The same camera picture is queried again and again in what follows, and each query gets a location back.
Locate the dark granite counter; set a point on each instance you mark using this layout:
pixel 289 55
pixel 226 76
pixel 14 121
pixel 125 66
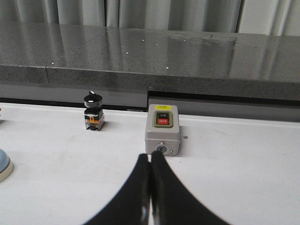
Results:
pixel 233 75

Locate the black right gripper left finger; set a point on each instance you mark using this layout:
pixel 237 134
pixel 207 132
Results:
pixel 131 205

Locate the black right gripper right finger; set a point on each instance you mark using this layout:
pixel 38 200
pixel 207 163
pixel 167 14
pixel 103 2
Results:
pixel 172 203

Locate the grey on off switch box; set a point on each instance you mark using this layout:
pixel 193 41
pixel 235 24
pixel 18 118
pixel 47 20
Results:
pixel 162 130

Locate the black selector knob switch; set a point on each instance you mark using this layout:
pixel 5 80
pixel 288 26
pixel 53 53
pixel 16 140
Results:
pixel 93 114

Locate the grey curtain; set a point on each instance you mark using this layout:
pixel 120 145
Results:
pixel 268 17

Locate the blue and cream call bell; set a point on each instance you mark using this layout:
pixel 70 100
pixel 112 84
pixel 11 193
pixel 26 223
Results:
pixel 6 165

